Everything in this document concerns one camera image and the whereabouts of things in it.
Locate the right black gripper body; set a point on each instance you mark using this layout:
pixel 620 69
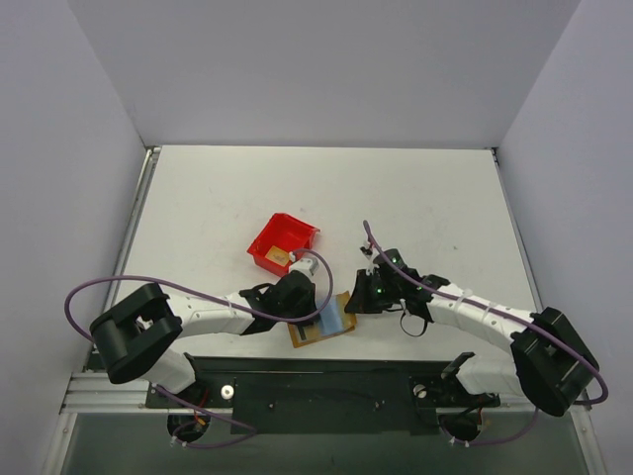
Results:
pixel 360 295

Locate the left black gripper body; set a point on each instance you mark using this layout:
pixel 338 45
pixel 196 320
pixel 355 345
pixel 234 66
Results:
pixel 307 301

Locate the orange credit card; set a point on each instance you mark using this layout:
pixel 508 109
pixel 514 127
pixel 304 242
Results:
pixel 277 255
pixel 305 335
pixel 341 301

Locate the red plastic bin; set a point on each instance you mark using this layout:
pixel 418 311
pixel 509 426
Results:
pixel 286 232

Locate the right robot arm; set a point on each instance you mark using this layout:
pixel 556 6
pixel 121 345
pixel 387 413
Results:
pixel 549 362

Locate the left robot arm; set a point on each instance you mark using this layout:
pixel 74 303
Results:
pixel 134 337

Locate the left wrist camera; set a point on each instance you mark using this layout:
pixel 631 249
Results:
pixel 307 266

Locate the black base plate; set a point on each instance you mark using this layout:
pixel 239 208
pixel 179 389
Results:
pixel 328 396

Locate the aluminium frame rail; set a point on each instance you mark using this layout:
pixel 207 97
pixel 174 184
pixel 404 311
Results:
pixel 93 393

